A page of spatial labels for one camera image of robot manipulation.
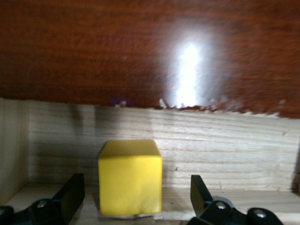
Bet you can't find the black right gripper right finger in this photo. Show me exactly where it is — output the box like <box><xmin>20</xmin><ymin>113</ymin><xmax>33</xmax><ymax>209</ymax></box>
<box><xmin>187</xmin><ymin>174</ymin><xmax>284</xmax><ymax>225</ymax></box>

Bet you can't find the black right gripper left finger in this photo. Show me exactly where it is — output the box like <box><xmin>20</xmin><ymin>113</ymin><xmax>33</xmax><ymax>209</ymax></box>
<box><xmin>0</xmin><ymin>173</ymin><xmax>85</xmax><ymax>225</ymax></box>

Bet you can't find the light wood drawer brown front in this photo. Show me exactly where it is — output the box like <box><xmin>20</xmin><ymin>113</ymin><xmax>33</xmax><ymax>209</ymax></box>
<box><xmin>0</xmin><ymin>97</ymin><xmax>300</xmax><ymax>225</ymax></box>

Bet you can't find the yellow cube block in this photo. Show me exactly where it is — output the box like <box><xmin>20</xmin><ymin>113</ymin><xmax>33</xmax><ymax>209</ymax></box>
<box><xmin>97</xmin><ymin>139</ymin><xmax>163</xmax><ymax>217</ymax></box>

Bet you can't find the dark brown wooden board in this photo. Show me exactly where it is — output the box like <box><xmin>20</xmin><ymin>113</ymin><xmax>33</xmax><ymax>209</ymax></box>
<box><xmin>0</xmin><ymin>0</ymin><xmax>300</xmax><ymax>119</ymax></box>

